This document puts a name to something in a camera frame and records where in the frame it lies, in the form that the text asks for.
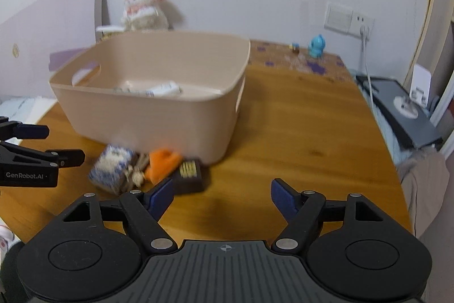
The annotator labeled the orange plush cloth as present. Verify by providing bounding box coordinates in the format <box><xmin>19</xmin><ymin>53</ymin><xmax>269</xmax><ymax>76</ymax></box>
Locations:
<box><xmin>144</xmin><ymin>149</ymin><xmax>184</xmax><ymax>185</ymax></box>

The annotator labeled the white blue small box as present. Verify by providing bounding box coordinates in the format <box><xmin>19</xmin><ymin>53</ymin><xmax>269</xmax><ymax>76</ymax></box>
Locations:
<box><xmin>113</xmin><ymin>81</ymin><xmax>182</xmax><ymax>97</ymax></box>

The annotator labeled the white bedding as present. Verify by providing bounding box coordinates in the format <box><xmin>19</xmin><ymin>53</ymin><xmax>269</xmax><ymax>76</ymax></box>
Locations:
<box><xmin>0</xmin><ymin>96</ymin><xmax>57</xmax><ymax>124</ymax></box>

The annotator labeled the blue white tissue pack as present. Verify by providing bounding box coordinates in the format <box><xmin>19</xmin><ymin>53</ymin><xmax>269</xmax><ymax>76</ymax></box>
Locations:
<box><xmin>88</xmin><ymin>145</ymin><xmax>138</xmax><ymax>195</ymax></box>

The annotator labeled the black gold character box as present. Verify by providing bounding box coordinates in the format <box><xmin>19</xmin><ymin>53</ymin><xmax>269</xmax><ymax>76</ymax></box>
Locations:
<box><xmin>170</xmin><ymin>158</ymin><xmax>205</xmax><ymax>195</ymax></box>

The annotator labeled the beige plastic storage basket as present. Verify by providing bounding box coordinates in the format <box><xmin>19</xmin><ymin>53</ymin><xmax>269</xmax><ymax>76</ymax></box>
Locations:
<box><xmin>49</xmin><ymin>30</ymin><xmax>251</xmax><ymax>164</ymax></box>

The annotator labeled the grey flat device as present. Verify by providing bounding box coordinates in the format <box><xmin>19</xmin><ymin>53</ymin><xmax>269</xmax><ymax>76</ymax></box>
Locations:
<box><xmin>356</xmin><ymin>75</ymin><xmax>442</xmax><ymax>149</ymax></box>

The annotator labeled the grey headboard panel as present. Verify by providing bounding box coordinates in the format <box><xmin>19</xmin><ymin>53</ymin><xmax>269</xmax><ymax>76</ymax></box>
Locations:
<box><xmin>94</xmin><ymin>0</ymin><xmax>110</xmax><ymax>28</ymax></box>

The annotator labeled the purple patterned mat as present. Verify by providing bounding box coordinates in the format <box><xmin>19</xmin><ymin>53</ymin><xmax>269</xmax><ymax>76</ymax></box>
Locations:
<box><xmin>249</xmin><ymin>40</ymin><xmax>351</xmax><ymax>81</ymax></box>

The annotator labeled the blue cartoon figurine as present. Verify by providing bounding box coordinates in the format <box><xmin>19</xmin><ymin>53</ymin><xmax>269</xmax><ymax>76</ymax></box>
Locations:
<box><xmin>308</xmin><ymin>34</ymin><xmax>326</xmax><ymax>58</ymax></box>

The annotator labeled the white phone stand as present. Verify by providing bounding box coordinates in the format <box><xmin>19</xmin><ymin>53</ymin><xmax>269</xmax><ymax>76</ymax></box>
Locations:
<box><xmin>409</xmin><ymin>64</ymin><xmax>432</xmax><ymax>108</ymax></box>

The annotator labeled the white plush lamb toy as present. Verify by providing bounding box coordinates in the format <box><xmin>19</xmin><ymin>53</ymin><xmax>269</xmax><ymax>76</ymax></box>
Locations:
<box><xmin>121</xmin><ymin>0</ymin><xmax>169</xmax><ymax>31</ymax></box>

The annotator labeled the white power cable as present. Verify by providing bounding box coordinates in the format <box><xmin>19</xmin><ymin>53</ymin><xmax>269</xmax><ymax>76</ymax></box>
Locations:
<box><xmin>358</xmin><ymin>24</ymin><xmax>378</xmax><ymax>105</ymax></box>

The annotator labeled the white wall switch socket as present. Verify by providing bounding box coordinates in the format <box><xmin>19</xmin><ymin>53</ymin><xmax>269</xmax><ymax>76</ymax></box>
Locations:
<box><xmin>324</xmin><ymin>3</ymin><xmax>375</xmax><ymax>39</ymax></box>

